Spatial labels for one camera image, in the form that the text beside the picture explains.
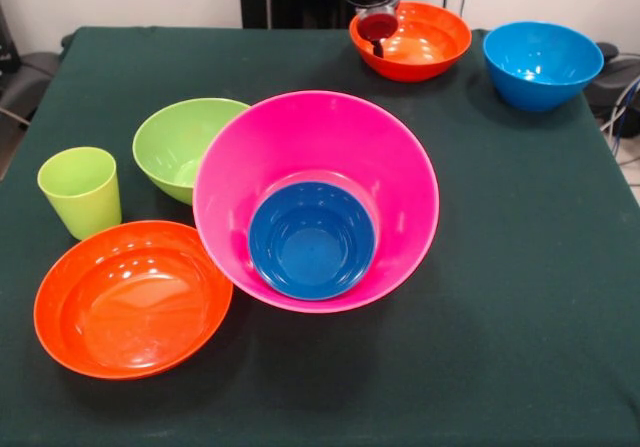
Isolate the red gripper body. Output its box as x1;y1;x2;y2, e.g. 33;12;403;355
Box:
356;9;400;44

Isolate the red-orange bowl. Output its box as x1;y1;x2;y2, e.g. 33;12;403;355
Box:
33;220;235;381
348;0;473;84

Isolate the large pink bowl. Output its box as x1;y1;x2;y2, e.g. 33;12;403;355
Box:
192;90;441;314

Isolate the light blue bowl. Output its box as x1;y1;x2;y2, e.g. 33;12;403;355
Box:
482;20;605;113

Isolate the small dark blue bowl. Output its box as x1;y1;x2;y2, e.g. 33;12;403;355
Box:
248;181;377;302

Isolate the green bowl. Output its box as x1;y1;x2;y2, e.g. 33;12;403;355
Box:
131;97;251;206

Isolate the dark green table cloth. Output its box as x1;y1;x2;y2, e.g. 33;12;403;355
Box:
0;25;640;447

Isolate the light green cup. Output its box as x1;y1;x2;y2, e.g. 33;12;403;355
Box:
36;146;123;242

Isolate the black equipment box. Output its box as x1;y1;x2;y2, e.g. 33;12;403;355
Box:
0;4;21;73

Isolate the black pedestal foot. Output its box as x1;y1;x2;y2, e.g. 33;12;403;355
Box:
0;51;61;118
589;41;640;116

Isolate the tangle of floor cables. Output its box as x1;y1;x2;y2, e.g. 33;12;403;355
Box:
597;51;640;158

